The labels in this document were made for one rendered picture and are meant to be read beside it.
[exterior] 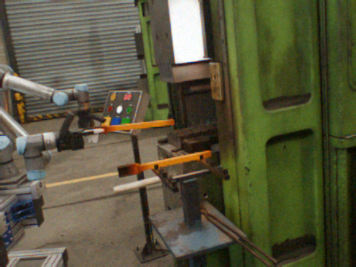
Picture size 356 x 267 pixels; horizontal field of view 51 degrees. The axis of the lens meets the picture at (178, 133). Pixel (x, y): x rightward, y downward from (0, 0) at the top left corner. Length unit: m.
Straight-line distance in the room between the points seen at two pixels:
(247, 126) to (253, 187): 0.28
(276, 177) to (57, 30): 8.58
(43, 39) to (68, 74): 1.02
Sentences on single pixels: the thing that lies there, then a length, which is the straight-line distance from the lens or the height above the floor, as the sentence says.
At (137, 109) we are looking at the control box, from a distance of 2.34.
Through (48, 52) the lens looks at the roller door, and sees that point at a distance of 9.95.
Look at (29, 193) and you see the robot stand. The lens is 2.35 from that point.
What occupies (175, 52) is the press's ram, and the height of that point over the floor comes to 1.42.
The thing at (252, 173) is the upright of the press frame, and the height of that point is 0.86.
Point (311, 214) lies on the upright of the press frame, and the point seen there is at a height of 0.55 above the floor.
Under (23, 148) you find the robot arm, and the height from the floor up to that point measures 1.11.
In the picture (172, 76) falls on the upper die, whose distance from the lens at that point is 1.90.
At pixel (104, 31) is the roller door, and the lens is 9.92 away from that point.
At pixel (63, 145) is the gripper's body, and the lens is 1.68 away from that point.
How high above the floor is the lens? 1.45
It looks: 13 degrees down
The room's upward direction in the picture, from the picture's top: 7 degrees counter-clockwise
